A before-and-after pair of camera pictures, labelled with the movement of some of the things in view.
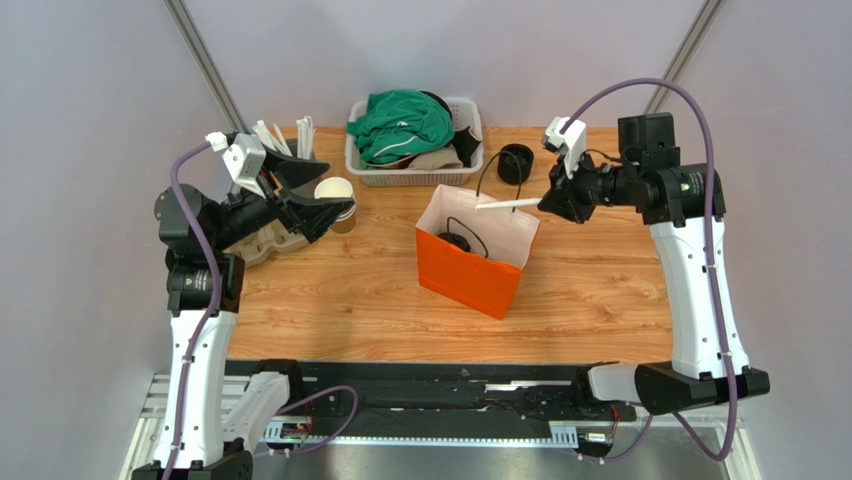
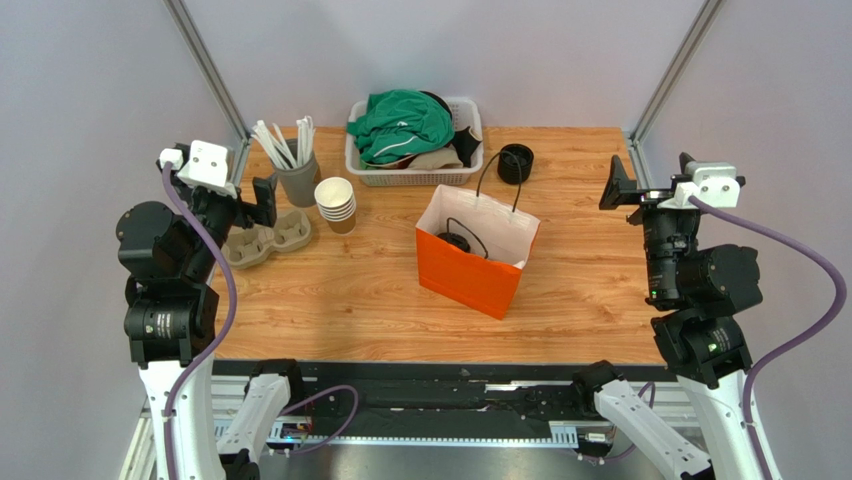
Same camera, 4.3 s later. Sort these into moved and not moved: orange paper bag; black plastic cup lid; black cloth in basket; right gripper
Moved: right gripper
Not moved: black cloth in basket; black plastic cup lid; orange paper bag
